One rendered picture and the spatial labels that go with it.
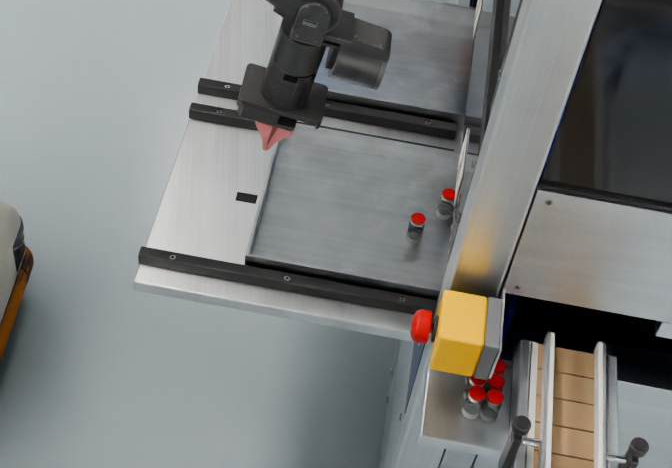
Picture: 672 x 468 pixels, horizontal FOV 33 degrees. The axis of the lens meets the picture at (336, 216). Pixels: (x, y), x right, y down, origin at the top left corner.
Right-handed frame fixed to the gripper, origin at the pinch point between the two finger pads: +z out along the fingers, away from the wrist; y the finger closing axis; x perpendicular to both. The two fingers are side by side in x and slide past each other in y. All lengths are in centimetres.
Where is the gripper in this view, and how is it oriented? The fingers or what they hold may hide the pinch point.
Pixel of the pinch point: (267, 142)
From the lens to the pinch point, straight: 141.8
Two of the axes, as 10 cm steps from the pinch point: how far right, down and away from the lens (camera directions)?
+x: 1.3, -7.5, 6.5
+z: -2.7, 6.0, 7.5
